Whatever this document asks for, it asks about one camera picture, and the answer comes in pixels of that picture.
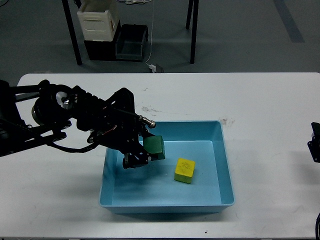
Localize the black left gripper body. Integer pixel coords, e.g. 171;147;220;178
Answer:
96;117;148;156

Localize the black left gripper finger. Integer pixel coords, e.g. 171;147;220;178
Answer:
122;150;152;169
138;125;153;141

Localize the green block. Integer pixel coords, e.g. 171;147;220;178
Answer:
143;135;166;161

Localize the yellow block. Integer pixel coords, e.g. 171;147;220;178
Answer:
174;158;196;184

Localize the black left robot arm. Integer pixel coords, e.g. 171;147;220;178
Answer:
0;80;160;169

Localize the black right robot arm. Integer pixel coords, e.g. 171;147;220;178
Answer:
307;122;320;163

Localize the light blue plastic box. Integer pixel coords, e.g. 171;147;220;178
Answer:
99;120;235;214

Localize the white power adapter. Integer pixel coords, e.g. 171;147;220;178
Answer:
148;64;157;73

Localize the dark grey open bin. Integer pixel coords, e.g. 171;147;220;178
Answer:
115;24;149;62

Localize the black storage bin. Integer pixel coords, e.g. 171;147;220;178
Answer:
83;21;121;61

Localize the cream plastic crate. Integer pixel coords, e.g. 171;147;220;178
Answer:
77;0;120;42

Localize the black rear table leg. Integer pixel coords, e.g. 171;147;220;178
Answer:
185;0;194;30

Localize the black table leg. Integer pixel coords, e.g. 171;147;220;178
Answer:
185;0;194;30
190;0;199;64
61;0;82;66

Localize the black right table leg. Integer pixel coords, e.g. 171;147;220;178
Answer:
190;0;199;64

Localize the black left table leg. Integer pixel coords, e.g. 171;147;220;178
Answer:
61;0;82;66

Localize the white hanging cable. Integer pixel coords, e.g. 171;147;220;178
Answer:
145;0;154;66

